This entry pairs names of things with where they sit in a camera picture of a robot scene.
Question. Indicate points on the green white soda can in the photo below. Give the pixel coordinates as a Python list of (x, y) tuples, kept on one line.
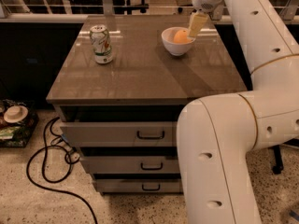
[(100, 40)]

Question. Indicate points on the beige hat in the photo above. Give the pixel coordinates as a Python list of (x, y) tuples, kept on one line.
[(15, 114)]

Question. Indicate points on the middle grey drawer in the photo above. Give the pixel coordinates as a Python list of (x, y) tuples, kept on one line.
[(130, 164)]

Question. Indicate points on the orange fruit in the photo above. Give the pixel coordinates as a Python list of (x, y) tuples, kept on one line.
[(180, 37)]

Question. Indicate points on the grey drawer cabinet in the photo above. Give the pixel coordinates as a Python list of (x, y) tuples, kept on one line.
[(143, 82)]

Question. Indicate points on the white ceramic bowl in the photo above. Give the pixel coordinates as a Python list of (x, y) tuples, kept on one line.
[(174, 48)]

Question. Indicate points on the black stand leg with caster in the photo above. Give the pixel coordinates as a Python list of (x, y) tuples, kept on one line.
[(278, 166)]

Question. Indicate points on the grey drawer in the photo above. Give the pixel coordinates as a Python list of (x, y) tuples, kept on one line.
[(106, 186), (120, 134), (130, 164)]

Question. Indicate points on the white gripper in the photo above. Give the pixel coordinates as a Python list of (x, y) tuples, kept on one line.
[(205, 0)]

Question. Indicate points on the top grey drawer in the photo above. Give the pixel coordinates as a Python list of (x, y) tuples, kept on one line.
[(120, 134)]

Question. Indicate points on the bottom grey drawer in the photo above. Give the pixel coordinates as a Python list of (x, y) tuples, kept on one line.
[(106, 186)]

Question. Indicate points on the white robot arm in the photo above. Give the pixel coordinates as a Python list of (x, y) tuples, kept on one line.
[(215, 133)]

